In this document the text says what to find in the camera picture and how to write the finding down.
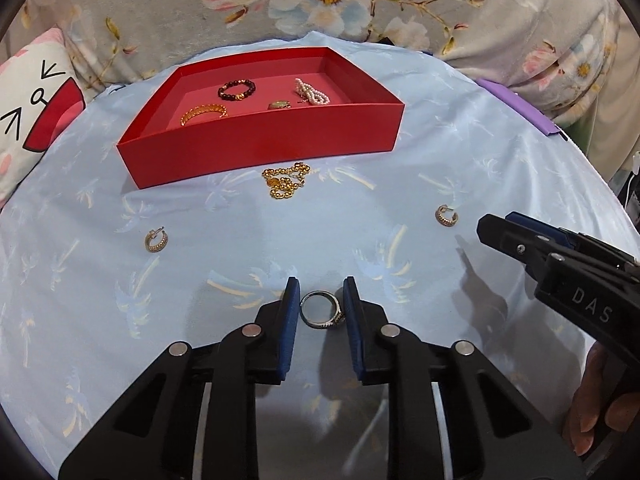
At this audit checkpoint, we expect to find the person's right hand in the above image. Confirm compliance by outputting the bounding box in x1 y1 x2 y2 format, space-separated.
562 342 626 456

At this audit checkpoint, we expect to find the grey floral bedsheet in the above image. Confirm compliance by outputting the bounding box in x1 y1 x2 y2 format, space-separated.
0 0 640 171

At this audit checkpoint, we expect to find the pearl bracelet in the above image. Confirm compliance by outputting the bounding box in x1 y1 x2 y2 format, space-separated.
294 78 331 107

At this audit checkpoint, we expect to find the gold chain bracelet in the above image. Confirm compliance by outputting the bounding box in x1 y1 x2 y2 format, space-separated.
261 162 308 200

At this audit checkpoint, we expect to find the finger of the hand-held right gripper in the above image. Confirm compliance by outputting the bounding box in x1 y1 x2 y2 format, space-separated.
476 214 556 273
505 211 638 271

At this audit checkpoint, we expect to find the silver stone ring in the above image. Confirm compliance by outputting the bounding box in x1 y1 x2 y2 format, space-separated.
300 290 347 331

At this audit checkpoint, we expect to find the white charger cable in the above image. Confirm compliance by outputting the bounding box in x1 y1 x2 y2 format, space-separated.
625 150 640 206

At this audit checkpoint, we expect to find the dark bead bracelet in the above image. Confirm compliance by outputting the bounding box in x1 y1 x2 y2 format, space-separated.
217 79 256 102

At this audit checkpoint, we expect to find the red cardboard box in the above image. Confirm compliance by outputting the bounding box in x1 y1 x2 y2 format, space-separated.
116 46 405 191

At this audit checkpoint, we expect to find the cat face pillow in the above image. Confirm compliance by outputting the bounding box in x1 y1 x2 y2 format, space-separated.
0 27 86 208

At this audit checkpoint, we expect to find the purple flat object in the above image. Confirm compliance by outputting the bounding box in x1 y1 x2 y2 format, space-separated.
475 77 561 138

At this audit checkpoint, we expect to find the gold cuff bangle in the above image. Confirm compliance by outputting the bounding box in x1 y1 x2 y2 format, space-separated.
180 103 228 127

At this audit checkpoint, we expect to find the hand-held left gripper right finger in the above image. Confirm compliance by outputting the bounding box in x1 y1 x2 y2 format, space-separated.
342 276 586 480

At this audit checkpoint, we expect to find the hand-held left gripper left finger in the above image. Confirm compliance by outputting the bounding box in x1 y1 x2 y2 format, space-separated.
57 276 301 480

